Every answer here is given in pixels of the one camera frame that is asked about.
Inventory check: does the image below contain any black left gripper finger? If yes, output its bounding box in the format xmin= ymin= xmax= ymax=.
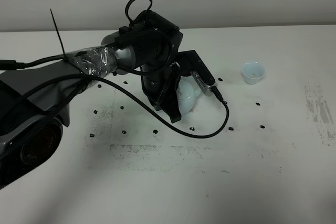
xmin=160 ymin=77 xmax=182 ymax=123

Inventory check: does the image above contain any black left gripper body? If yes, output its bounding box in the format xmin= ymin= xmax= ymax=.
xmin=141 ymin=61 xmax=181 ymax=111

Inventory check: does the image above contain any light blue porcelain teapot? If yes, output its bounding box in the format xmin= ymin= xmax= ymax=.
xmin=176 ymin=76 xmax=201 ymax=115

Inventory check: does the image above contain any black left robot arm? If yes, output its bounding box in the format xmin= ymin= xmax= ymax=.
xmin=1 ymin=10 xmax=183 ymax=187

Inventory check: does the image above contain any right light blue teacup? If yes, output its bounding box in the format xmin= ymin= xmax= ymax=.
xmin=241 ymin=61 xmax=265 ymax=84

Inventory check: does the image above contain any black left camera cable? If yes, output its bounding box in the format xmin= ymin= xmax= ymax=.
xmin=0 ymin=0 xmax=229 ymax=139

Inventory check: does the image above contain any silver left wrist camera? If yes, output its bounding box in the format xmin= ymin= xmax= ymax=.
xmin=175 ymin=50 xmax=219 ymax=96

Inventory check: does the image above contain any black cable zip tie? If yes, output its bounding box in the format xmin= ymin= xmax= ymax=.
xmin=49 ymin=8 xmax=87 ymax=77

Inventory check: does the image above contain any loose black cable plug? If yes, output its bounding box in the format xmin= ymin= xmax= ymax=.
xmin=0 ymin=60 xmax=26 ymax=71

